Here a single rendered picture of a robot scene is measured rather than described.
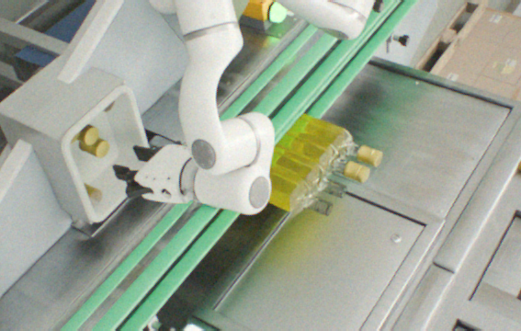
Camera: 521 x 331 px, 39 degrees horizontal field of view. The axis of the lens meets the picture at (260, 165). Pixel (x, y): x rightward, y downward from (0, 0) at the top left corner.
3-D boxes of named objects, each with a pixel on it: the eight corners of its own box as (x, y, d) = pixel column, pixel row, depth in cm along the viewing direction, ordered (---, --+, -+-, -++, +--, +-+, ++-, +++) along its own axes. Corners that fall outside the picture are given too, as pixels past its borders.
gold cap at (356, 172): (343, 179, 154) (361, 187, 152) (343, 167, 152) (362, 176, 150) (351, 168, 156) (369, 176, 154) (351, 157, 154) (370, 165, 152)
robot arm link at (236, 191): (242, 125, 105) (282, 112, 113) (188, 117, 112) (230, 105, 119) (246, 222, 110) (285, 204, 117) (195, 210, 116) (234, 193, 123)
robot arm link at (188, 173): (198, 219, 117) (186, 215, 119) (230, 184, 122) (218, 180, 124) (182, 183, 113) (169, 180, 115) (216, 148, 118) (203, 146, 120)
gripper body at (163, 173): (189, 216, 118) (142, 203, 125) (226, 176, 124) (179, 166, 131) (173, 181, 114) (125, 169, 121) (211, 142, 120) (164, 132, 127)
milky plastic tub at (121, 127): (62, 211, 138) (96, 229, 134) (23, 124, 122) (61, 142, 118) (122, 153, 147) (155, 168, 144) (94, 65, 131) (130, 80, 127)
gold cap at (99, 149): (76, 140, 132) (94, 148, 130) (89, 128, 134) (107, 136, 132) (81, 154, 134) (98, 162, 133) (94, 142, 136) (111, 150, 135)
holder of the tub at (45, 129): (69, 227, 142) (98, 243, 139) (23, 123, 122) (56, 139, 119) (126, 170, 151) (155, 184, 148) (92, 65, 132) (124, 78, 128)
